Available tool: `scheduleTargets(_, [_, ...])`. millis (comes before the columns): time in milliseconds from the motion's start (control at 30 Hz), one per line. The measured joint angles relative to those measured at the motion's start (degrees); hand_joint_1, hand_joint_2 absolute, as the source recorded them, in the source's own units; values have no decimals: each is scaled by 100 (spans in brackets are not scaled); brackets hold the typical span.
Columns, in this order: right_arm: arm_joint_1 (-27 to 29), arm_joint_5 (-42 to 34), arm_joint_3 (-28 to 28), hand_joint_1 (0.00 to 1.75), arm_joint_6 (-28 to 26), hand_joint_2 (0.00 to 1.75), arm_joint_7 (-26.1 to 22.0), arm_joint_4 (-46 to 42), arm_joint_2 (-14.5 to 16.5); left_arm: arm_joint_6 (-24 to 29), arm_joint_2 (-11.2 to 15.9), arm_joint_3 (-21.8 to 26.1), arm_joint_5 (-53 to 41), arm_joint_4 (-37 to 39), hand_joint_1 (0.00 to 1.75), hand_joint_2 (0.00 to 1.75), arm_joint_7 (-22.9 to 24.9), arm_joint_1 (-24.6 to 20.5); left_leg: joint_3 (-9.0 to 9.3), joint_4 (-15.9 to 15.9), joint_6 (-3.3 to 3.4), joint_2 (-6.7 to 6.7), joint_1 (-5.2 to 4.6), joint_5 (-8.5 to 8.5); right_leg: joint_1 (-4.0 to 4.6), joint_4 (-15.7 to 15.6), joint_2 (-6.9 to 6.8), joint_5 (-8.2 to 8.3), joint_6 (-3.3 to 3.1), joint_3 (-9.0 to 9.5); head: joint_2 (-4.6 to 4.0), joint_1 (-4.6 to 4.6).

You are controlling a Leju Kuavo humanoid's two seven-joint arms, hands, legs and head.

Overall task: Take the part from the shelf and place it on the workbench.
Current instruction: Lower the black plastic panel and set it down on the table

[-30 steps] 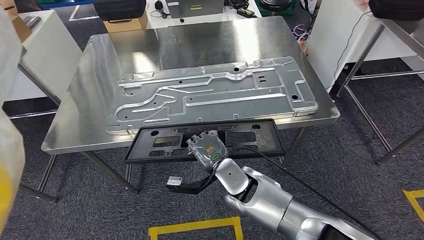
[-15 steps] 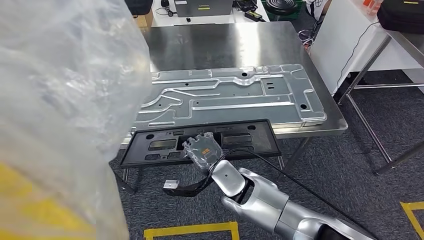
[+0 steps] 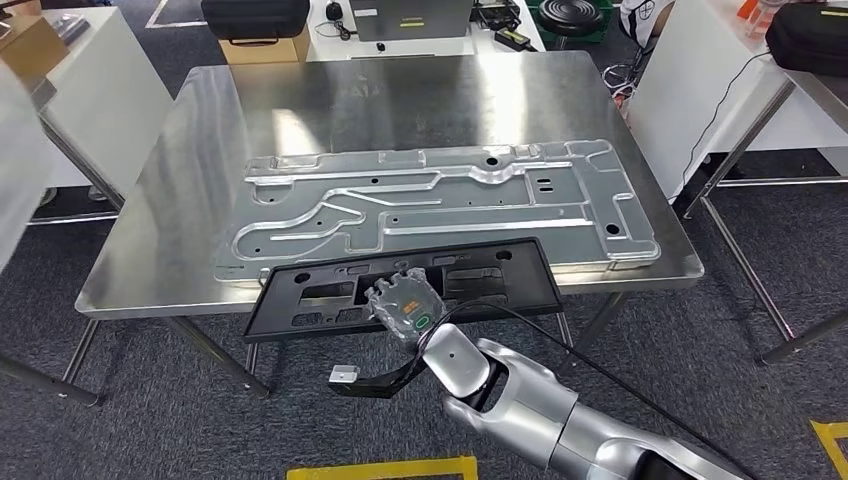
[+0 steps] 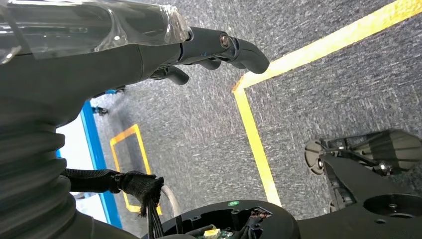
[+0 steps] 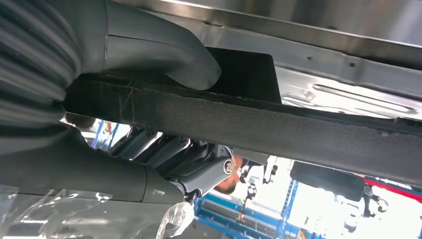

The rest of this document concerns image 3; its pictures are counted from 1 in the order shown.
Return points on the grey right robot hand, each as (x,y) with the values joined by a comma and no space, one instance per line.
(407,308)

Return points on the black bag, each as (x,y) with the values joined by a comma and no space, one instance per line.
(808,40)

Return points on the clear plastic cup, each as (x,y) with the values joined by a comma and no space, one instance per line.
(765,16)

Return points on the grey laptop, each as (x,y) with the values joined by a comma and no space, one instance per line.
(411,20)

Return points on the black carrying case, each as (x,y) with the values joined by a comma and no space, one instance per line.
(255,16)

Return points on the steel frame table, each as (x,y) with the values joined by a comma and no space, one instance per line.
(821,93)
(83,166)

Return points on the cardboard box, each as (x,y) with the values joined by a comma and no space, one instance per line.
(265,52)
(30,46)

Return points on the stamped grey metal panel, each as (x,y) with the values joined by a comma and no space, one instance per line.
(464,218)

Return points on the black power adapter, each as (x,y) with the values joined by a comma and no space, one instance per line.
(511,37)

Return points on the orange packet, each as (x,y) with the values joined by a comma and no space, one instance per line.
(747,6)

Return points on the silver foil packet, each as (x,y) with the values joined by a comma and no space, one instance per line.
(71,28)

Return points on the stainless steel workbench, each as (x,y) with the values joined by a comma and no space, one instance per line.
(397,99)

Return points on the person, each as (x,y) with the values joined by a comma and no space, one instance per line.
(639,20)

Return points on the chrome stool base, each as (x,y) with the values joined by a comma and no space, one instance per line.
(626,76)

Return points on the black electronic device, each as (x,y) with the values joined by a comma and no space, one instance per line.
(497,13)

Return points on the white table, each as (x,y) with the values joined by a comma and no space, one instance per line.
(696,86)
(106,99)
(328,43)

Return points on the black computer mouse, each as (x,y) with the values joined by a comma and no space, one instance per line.
(334,10)

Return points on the green plastic crate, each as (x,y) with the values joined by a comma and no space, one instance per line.
(606,20)
(535,16)

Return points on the black round stool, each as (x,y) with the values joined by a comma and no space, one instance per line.
(570,14)

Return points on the black plastic plate frame part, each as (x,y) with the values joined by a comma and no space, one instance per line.
(530,278)

